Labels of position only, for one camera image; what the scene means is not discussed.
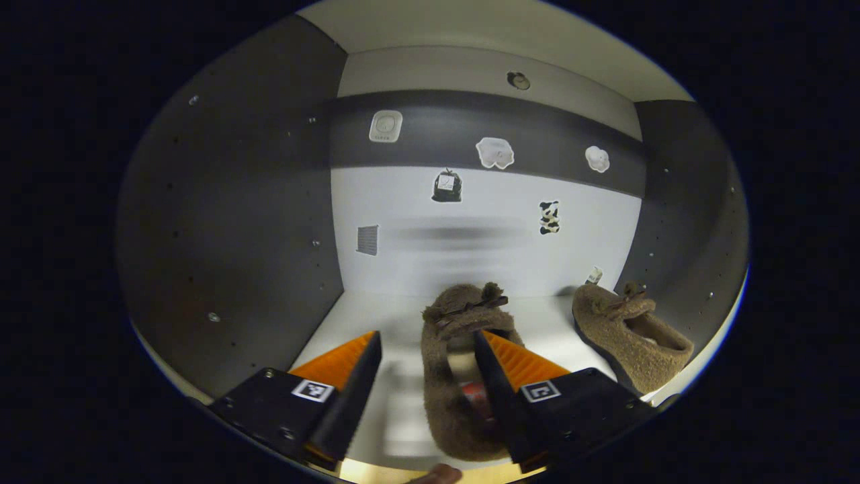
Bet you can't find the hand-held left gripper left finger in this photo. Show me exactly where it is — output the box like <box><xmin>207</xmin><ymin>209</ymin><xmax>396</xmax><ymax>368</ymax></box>
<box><xmin>207</xmin><ymin>329</ymin><xmax>384</xmax><ymax>473</ymax></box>

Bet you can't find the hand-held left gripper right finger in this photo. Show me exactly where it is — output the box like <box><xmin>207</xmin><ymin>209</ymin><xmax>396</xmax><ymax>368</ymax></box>
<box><xmin>473</xmin><ymin>328</ymin><xmax>657</xmax><ymax>474</ymax></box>

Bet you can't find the brown fuzzy shoe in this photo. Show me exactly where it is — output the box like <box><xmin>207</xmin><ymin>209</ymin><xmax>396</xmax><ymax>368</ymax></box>
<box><xmin>572</xmin><ymin>281</ymin><xmax>695</xmax><ymax>396</ymax></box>
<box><xmin>421</xmin><ymin>282</ymin><xmax>531</xmax><ymax>463</ymax></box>

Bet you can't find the white shoe cabinet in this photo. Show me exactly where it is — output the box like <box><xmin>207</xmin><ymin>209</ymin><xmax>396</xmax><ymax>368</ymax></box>
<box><xmin>116</xmin><ymin>0</ymin><xmax>750</xmax><ymax>471</ymax></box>

